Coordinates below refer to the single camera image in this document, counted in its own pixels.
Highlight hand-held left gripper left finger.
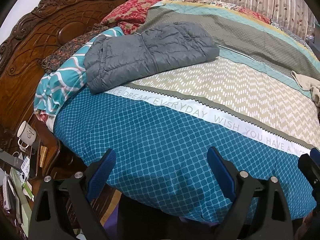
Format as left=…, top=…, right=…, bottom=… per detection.
left=29, top=149, right=117, bottom=240

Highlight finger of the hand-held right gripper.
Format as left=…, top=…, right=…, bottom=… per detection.
left=310, top=148, right=320, bottom=168
left=298, top=154, right=320, bottom=200

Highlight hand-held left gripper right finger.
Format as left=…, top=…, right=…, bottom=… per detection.
left=207, top=146, right=294, bottom=240

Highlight grey puffer jacket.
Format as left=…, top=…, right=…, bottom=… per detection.
left=84, top=22, right=219, bottom=95

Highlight wooden nightstand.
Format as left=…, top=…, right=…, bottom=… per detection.
left=0, top=120, right=63, bottom=240

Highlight patterned teal beige bedspread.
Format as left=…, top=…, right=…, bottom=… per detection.
left=53, top=0, right=320, bottom=224

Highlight cream fleece cloth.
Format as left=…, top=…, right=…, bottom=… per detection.
left=291, top=70, right=320, bottom=105

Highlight light green folder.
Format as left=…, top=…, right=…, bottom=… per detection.
left=10, top=175, right=34, bottom=230

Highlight white mug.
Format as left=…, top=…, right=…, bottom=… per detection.
left=17, top=121, right=37, bottom=152

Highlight teal white wavy pillow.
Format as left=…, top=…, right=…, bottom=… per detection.
left=34, top=26, right=125, bottom=117

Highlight dark floral pillow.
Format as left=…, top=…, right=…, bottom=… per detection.
left=41, top=23, right=110, bottom=74

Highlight carved wooden headboard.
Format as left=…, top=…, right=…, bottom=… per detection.
left=0, top=0, right=133, bottom=180

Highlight floral patchwork quilt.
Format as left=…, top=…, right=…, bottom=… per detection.
left=172, top=0, right=320, bottom=53

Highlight red floral pillow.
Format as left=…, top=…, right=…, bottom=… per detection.
left=100, top=0, right=175, bottom=35

